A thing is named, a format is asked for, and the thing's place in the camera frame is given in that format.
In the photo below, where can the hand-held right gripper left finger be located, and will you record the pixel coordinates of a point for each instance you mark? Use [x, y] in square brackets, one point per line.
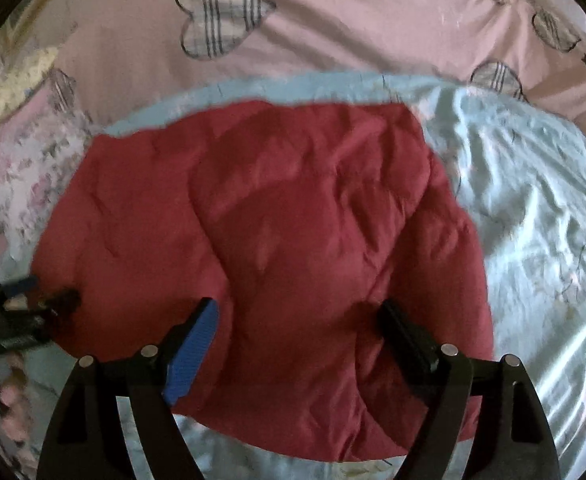
[193, 355]

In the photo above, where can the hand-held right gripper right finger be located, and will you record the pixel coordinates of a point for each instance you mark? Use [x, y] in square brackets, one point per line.
[404, 342]

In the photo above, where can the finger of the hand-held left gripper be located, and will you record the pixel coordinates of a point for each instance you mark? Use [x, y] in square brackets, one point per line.
[19, 286]
[60, 302]

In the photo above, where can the red puffer jacket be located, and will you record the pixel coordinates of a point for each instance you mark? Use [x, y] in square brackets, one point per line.
[293, 240]

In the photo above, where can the person's left hand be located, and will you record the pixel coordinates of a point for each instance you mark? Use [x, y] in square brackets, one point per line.
[8, 395]

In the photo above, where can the floral patterned cloth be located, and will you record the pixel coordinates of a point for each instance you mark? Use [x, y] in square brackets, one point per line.
[28, 175]

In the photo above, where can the light blue bed sheet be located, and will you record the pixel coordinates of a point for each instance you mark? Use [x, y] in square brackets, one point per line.
[538, 220]

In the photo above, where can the yellow floral pillow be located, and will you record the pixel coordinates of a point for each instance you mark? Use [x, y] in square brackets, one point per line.
[8, 90]

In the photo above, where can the pink duvet with plaid hearts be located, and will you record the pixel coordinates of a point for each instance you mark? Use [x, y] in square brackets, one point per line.
[353, 25]

